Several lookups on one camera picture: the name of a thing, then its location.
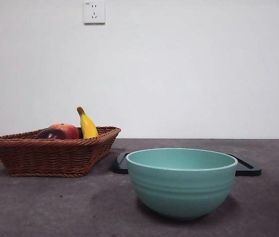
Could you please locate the teal ribbed bowl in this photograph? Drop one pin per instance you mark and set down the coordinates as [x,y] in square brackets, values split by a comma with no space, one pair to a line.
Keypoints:
[181,190]

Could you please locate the dark purple plum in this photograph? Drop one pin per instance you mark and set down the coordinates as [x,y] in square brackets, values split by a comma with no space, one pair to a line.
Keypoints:
[50,134]

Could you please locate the yellow banana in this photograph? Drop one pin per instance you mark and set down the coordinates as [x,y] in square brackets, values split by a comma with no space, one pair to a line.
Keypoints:
[87,127]

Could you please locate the dark rectangular tray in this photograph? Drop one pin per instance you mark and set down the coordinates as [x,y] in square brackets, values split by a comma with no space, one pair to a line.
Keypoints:
[119,170]

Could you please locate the red orange peach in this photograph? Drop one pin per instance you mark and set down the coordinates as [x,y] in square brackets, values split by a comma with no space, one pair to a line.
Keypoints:
[69,129]

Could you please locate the brown wicker basket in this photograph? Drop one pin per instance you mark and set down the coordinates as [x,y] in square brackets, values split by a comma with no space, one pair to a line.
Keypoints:
[45,158]

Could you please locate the white wall power socket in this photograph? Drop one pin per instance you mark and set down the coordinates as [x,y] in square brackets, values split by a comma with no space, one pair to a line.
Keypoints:
[94,12]

